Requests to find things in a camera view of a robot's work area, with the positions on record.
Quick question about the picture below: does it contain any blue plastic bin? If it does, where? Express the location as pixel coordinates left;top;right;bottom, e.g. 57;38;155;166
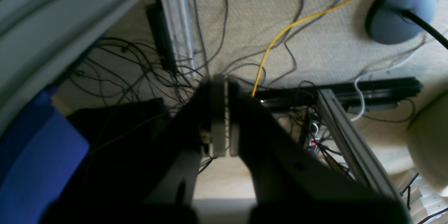
0;91;89;224

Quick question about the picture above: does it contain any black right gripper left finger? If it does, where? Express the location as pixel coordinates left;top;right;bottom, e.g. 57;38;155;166
46;75;226;224

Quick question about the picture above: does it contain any white cable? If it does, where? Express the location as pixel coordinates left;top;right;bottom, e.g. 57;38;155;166
350;35;448;122

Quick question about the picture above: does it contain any black power strip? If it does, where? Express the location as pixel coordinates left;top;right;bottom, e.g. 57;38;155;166
146;3;177;74

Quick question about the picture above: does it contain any blue round lamp base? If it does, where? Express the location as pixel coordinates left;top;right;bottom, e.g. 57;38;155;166
365;0;438;45

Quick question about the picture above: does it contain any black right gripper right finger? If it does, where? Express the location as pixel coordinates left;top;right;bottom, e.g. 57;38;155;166
228;77;405;224

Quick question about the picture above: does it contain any black aluminium floor rail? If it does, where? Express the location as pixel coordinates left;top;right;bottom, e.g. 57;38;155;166
255;77;424;113

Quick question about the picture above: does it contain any aluminium frame leg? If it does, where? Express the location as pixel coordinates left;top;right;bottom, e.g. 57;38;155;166
317;89;412;224

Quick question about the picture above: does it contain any yellow cable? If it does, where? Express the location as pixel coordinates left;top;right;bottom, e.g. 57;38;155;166
251;0;384;97

